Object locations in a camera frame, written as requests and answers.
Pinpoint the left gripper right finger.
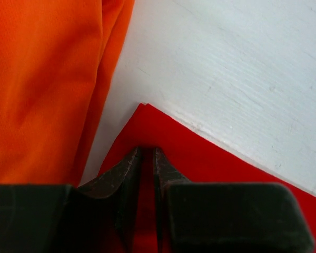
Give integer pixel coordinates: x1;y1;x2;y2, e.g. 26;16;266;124
153;148;315;252

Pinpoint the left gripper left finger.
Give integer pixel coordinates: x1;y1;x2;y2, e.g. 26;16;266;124
0;147;142;252

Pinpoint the red t shirt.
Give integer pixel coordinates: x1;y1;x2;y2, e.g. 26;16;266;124
96;102;316;253

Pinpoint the folded orange t shirt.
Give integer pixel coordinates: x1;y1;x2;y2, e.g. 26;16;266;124
0;1;134;185

